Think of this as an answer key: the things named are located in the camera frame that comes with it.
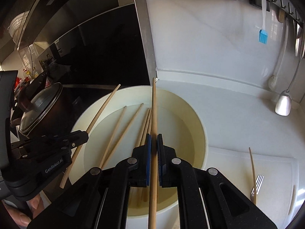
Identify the glass pot lid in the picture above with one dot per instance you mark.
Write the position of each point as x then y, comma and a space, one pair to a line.
40, 109

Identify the blue silicone basting brush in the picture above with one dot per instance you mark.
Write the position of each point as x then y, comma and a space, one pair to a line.
262, 37

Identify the steel spoon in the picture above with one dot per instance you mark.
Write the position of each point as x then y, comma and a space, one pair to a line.
297, 43

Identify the dark cooking pot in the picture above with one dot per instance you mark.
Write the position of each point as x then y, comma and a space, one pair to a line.
60, 119

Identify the black hook rail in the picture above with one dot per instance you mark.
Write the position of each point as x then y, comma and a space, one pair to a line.
253, 1

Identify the steel fork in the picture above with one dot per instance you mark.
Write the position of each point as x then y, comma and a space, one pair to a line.
258, 181

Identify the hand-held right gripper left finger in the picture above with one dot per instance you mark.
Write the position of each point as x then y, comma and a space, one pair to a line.
149, 157

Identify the steel spatula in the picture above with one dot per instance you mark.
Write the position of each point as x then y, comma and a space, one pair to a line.
283, 105

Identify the large white bowl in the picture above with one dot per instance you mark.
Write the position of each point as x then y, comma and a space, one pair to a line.
181, 124

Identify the white plastic cutting board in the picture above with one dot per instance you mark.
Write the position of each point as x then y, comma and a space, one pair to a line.
228, 171

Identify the group of condiment bottles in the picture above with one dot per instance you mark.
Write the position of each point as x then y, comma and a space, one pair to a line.
31, 72

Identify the white colander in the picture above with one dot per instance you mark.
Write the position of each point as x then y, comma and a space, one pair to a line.
19, 26

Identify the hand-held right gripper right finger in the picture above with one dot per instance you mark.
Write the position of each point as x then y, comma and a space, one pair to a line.
159, 157

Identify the person's left hand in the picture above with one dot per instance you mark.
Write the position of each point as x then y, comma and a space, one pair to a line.
34, 206

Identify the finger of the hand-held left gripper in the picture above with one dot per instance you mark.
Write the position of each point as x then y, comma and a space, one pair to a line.
54, 156
78, 137

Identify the black glass cooktop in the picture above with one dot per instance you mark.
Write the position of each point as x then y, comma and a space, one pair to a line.
78, 97

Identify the wooden chopstick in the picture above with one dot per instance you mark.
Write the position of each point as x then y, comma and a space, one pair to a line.
114, 133
128, 125
104, 107
152, 114
252, 169

